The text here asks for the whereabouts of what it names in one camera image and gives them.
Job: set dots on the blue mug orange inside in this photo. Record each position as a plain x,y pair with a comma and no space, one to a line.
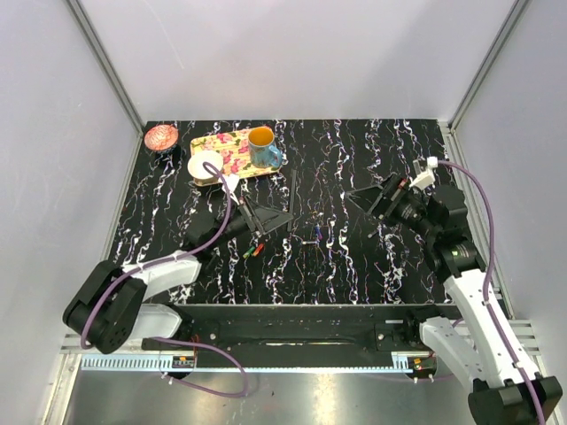
262,148

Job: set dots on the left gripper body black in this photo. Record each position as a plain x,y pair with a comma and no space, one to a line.
243,225

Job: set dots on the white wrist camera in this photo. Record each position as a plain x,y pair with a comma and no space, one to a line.
230,183
424,170

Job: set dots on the green orange battery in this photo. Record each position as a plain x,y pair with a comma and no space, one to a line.
249,252

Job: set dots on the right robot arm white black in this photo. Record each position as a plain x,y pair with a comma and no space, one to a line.
505,386

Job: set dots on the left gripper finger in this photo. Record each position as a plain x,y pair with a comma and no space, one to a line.
258,212
274,222

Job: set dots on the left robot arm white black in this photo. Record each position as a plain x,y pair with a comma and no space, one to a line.
109,309

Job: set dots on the floral yellow tray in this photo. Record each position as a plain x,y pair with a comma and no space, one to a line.
233,146

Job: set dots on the red patterned bowl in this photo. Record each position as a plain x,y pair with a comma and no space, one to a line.
161,138

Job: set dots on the black remote control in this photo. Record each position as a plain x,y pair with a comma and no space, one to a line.
294,174

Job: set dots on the white small bowl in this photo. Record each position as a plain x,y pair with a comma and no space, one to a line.
197,170

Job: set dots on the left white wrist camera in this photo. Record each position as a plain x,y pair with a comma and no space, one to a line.
230,183

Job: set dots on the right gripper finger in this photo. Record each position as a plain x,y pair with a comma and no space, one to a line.
375,201
391,180

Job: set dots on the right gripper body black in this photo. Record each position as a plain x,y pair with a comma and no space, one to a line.
404,209

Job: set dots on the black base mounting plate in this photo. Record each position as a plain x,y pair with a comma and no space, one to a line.
286,336

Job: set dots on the red orange battery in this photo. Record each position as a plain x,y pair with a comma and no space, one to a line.
258,250

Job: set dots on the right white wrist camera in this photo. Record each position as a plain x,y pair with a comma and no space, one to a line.
424,170

